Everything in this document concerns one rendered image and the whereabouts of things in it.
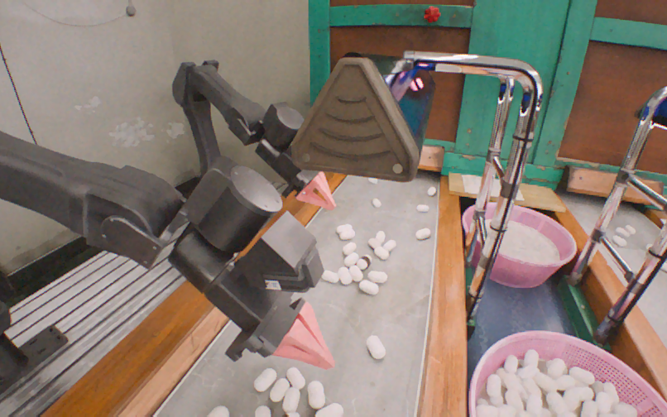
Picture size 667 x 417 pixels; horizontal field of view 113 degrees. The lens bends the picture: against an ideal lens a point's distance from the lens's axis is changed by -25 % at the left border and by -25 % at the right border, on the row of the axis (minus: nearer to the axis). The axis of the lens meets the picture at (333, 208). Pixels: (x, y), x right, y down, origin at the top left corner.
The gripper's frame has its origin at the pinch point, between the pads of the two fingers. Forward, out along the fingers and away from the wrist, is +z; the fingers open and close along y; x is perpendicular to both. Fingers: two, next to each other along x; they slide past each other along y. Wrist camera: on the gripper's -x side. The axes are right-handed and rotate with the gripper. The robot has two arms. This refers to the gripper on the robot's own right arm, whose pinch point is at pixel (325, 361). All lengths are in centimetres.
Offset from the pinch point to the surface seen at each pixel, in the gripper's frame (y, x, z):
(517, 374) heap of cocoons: 10.5, -9.5, 24.6
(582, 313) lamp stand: 28, -19, 38
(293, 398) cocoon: -2.6, 6.8, 1.4
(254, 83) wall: 168, 67, -99
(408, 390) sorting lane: 3.9, -0.3, 12.5
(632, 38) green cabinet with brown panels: 77, -68, 17
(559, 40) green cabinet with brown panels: 78, -54, 5
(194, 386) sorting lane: -5.7, 16.7, -7.6
